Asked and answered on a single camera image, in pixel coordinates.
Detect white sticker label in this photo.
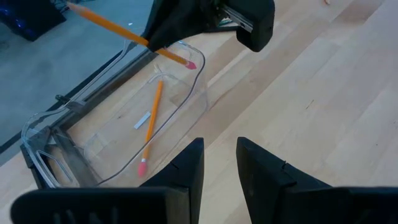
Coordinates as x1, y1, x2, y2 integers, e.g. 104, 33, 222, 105
133, 111, 152, 130

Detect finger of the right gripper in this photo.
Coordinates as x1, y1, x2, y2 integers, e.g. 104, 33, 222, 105
143, 0, 276, 52

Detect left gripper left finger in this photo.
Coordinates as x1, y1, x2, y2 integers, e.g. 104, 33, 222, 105
11, 138, 205, 224

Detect orange pencil pink eraser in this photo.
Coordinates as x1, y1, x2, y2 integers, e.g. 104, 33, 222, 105
66, 1, 198, 70
137, 79, 165, 178

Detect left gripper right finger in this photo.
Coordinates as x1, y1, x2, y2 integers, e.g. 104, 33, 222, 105
236, 138, 398, 224

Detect clear plastic bin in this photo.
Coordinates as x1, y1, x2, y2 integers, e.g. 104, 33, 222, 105
20, 39, 209, 189

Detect black clamp knob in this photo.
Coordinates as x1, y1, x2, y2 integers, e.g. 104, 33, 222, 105
54, 93, 72, 105

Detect black computer case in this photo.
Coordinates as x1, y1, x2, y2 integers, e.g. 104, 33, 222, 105
0, 0, 67, 42

